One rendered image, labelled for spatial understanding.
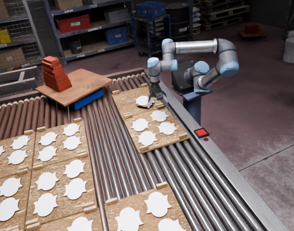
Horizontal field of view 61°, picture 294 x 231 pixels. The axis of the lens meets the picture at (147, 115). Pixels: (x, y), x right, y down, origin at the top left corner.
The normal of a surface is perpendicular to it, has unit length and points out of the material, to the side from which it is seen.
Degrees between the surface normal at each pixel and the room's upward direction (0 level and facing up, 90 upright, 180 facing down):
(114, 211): 0
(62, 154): 0
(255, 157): 1
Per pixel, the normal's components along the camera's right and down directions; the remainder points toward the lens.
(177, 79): 0.22, -0.22
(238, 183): -0.11, -0.82
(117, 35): 0.36, 0.50
